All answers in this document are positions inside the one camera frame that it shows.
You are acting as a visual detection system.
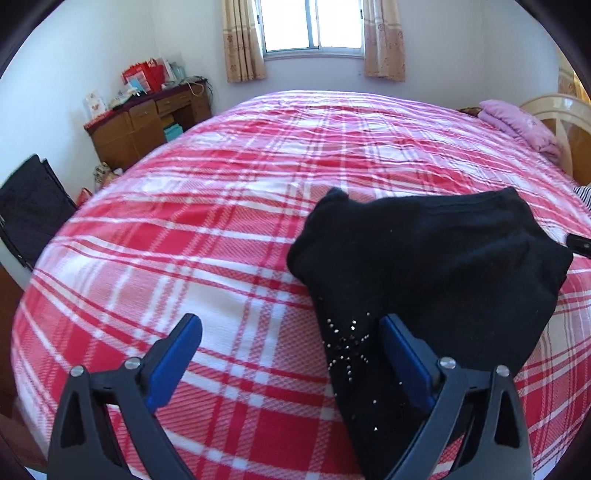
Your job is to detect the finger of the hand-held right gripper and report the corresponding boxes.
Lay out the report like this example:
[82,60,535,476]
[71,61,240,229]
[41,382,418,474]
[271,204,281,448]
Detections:
[566,233,591,259]

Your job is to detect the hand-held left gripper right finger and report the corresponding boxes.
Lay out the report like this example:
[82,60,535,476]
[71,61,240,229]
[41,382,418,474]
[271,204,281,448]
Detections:
[379,314,534,480]

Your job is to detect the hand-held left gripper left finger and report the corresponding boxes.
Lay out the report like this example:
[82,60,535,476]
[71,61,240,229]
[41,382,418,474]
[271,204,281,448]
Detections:
[46,314,203,480]

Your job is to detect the black pants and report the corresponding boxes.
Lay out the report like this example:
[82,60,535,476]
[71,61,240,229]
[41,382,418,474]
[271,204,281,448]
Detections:
[286,186,574,480]

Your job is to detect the cream wooden headboard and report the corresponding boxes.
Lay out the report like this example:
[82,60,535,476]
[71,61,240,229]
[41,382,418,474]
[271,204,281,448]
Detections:
[519,62,591,188]

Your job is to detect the pink folded blanket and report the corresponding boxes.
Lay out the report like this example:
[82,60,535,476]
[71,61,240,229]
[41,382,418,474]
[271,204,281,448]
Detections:
[478,99,564,162]

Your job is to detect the red plaid bed blanket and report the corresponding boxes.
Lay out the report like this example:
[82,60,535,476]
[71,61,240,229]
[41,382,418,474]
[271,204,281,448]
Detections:
[10,90,591,480]

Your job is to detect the wooden door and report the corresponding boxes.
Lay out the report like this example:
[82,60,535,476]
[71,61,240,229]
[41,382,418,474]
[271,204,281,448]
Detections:
[0,263,28,402]

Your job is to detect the patterned shopping bag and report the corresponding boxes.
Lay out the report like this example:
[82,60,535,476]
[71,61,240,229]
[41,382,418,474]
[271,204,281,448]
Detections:
[76,161,123,206]

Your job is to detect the black folding chair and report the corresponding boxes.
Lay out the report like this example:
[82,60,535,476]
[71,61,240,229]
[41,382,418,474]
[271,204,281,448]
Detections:
[0,154,78,273]

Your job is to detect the wooden desk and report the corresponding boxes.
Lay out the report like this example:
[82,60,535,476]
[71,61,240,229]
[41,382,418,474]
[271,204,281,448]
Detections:
[84,79,213,172]

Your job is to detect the white greeting card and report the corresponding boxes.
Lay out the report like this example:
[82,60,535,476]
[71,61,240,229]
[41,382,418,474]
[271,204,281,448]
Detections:
[84,91,108,116]

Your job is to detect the beige curtain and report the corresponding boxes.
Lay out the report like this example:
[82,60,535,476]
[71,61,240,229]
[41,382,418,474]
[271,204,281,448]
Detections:
[222,0,267,84]
[362,0,407,83]

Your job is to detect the red gift bag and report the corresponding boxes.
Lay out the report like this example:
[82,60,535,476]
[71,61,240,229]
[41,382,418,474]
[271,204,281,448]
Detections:
[121,59,166,93]

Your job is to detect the white and teal boxes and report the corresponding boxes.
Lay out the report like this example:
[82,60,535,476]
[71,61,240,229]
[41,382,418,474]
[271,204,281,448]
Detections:
[161,58,188,84]

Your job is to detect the window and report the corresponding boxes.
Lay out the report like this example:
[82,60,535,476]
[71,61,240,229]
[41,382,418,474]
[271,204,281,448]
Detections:
[256,0,365,61]

